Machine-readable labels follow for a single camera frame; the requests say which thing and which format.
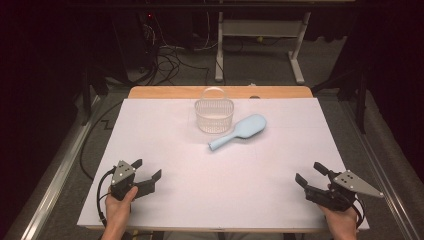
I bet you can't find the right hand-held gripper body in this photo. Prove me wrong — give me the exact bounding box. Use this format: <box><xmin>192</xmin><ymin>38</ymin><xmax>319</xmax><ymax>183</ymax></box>
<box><xmin>304</xmin><ymin>169</ymin><xmax>385</xmax><ymax>212</ymax></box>

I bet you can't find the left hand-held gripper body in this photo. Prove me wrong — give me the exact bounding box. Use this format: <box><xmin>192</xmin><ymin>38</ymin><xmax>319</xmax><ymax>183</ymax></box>
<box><xmin>109</xmin><ymin>160</ymin><xmax>157</xmax><ymax>202</ymax></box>

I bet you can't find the light blue hairbrush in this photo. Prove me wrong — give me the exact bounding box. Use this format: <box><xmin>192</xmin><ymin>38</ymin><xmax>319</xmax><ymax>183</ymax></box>
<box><xmin>208</xmin><ymin>113</ymin><xmax>268</xmax><ymax>152</ymax></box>

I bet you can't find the white plastic basket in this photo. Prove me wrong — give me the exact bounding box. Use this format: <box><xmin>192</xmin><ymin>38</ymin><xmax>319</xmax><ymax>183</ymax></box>
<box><xmin>194</xmin><ymin>86</ymin><xmax>235</xmax><ymax>134</ymax></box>

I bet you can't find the person's right hand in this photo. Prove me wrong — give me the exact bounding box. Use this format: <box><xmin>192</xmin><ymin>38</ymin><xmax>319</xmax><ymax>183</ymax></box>
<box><xmin>318</xmin><ymin>203</ymin><xmax>360</xmax><ymax>233</ymax></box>

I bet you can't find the person's left hand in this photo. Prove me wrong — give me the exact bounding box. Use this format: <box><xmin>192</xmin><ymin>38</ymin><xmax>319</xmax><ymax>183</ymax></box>
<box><xmin>104</xmin><ymin>185</ymin><xmax>139</xmax><ymax>229</ymax></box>

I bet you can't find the wooden table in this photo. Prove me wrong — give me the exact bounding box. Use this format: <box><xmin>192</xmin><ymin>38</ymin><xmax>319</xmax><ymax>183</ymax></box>
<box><xmin>83</xmin><ymin>85</ymin><xmax>361</xmax><ymax>234</ymax></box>

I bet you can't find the black metal stand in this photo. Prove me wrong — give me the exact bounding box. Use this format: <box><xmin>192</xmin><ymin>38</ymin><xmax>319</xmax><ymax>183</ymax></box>
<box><xmin>80</xmin><ymin>64</ymin><xmax>110</xmax><ymax>127</ymax></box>
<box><xmin>311</xmin><ymin>64</ymin><xmax>369</xmax><ymax>135</ymax></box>

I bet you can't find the dark device with red light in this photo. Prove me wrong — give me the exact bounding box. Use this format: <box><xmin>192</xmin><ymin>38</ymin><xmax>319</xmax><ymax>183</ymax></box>
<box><xmin>140</xmin><ymin>11</ymin><xmax>162</xmax><ymax>74</ymax></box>

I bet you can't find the white metal stand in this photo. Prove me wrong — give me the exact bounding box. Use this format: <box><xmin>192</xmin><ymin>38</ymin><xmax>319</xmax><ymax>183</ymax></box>
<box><xmin>214</xmin><ymin>11</ymin><xmax>312</xmax><ymax>85</ymax></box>

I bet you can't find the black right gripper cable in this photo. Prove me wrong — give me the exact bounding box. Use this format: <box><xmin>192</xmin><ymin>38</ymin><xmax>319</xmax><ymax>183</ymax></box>
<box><xmin>349</xmin><ymin>195</ymin><xmax>366</xmax><ymax>230</ymax></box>

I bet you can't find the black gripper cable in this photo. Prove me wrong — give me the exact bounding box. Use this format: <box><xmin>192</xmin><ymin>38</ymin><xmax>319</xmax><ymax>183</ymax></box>
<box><xmin>349</xmin><ymin>195</ymin><xmax>366</xmax><ymax>230</ymax></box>
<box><xmin>96</xmin><ymin>168</ymin><xmax>116</xmax><ymax>228</ymax></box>

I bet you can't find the aluminium floor rail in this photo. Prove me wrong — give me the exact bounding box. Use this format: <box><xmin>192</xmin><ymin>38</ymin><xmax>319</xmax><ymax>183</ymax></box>
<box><xmin>19</xmin><ymin>95</ymin><xmax>102</xmax><ymax>240</ymax></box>
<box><xmin>338</xmin><ymin>99</ymin><xmax>422</xmax><ymax>240</ymax></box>

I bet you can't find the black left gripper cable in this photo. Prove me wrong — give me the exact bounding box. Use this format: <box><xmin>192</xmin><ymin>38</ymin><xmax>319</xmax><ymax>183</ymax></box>
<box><xmin>96</xmin><ymin>168</ymin><xmax>116</xmax><ymax>228</ymax></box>

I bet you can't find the black floor cable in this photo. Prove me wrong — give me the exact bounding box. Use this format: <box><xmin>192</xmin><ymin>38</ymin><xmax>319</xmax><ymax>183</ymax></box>
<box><xmin>79</xmin><ymin>99</ymin><xmax>125</xmax><ymax>181</ymax></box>

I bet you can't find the tangle of floor cables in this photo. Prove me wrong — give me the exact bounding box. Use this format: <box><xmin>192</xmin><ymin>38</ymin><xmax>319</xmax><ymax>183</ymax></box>
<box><xmin>139</xmin><ymin>11</ymin><xmax>219</xmax><ymax>86</ymax></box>

